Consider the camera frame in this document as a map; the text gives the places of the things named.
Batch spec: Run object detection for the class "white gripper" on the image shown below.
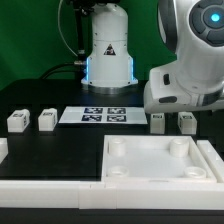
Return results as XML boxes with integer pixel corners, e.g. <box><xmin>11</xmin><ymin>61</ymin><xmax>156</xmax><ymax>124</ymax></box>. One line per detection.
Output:
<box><xmin>144</xmin><ymin>63</ymin><xmax>224</xmax><ymax>114</ymax></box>

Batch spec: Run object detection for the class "white square tabletop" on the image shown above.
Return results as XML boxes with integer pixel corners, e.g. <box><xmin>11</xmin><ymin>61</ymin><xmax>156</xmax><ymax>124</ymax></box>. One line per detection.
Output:
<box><xmin>101</xmin><ymin>135</ymin><xmax>217</xmax><ymax>183</ymax></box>

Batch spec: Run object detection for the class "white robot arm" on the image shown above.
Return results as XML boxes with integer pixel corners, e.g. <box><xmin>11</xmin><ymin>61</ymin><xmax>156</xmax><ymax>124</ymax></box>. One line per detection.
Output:
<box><xmin>82</xmin><ymin>0</ymin><xmax>224</xmax><ymax>113</ymax></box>

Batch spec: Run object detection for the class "white AprilTag sheet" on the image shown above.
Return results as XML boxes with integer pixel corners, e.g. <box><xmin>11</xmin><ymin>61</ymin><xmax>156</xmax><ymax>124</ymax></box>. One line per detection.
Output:
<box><xmin>59</xmin><ymin>106</ymin><xmax>147</xmax><ymax>124</ymax></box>

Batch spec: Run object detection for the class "white U-shaped obstacle fence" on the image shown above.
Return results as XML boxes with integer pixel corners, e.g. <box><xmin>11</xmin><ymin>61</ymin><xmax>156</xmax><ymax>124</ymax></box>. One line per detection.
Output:
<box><xmin>0</xmin><ymin>140</ymin><xmax>224</xmax><ymax>210</ymax></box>

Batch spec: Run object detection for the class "black cable bundle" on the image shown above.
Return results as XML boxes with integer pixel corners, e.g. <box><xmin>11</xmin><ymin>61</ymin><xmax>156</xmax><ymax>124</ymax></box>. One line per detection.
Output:
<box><xmin>39</xmin><ymin>62</ymin><xmax>88</xmax><ymax>80</ymax></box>

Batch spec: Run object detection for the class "black camera pole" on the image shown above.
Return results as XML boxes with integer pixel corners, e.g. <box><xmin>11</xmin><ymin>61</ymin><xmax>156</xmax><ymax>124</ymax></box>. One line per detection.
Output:
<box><xmin>66</xmin><ymin>0</ymin><xmax>95</xmax><ymax>61</ymax></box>

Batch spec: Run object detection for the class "white thin cable left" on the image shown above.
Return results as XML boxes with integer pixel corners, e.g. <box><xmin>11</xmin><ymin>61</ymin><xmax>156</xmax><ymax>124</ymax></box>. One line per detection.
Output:
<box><xmin>57</xmin><ymin>0</ymin><xmax>79</xmax><ymax>58</ymax></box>

